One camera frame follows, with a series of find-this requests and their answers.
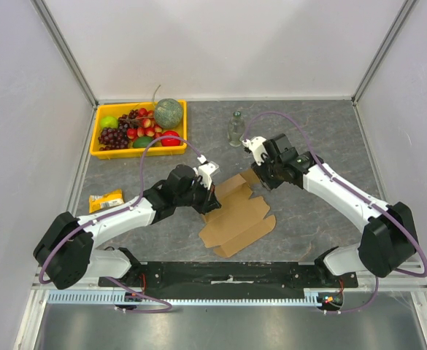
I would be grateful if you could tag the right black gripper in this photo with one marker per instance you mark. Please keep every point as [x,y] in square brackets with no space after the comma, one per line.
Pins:
[265,177]

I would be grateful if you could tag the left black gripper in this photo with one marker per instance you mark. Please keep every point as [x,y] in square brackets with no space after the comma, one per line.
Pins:
[210,201]

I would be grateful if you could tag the brown cardboard box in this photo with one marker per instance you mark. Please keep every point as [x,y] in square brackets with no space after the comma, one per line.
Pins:
[241,220]

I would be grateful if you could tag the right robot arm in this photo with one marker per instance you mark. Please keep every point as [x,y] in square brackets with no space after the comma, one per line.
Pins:
[388,236]

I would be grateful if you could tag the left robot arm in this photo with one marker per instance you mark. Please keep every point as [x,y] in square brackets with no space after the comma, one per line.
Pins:
[69,250]

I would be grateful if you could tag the clear glass bottle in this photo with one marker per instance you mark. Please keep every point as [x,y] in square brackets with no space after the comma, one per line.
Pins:
[236,128]

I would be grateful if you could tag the red tomato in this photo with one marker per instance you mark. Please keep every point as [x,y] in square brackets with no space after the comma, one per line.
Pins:
[171,139]

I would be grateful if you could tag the green avocado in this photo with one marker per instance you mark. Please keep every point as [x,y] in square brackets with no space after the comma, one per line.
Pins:
[142,142]

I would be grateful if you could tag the yellow snack packet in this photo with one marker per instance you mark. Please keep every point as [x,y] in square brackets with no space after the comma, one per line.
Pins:
[106,201]

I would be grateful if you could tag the red cherry bunch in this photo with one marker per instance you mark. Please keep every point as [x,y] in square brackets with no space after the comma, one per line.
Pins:
[138,123]

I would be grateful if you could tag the green netted melon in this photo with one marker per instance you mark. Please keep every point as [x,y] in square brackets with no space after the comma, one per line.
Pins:
[168,113]

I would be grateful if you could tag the dark purple grape bunch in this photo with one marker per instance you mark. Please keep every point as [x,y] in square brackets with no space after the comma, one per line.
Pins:
[113,139]

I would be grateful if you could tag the green apple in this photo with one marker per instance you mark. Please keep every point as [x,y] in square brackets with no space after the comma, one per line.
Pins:
[109,122]

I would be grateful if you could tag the yellow plastic bin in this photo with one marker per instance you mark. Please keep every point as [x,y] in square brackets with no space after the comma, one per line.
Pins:
[116,110]

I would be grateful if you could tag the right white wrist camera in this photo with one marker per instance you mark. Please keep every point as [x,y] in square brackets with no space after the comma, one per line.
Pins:
[256,148]

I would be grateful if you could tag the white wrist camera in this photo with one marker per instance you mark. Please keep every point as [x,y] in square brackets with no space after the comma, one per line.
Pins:
[256,148]
[206,170]

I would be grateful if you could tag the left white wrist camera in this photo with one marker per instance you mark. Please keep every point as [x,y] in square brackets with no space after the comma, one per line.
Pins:
[206,170]

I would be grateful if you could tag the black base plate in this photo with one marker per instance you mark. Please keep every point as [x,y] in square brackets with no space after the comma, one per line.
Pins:
[232,280]

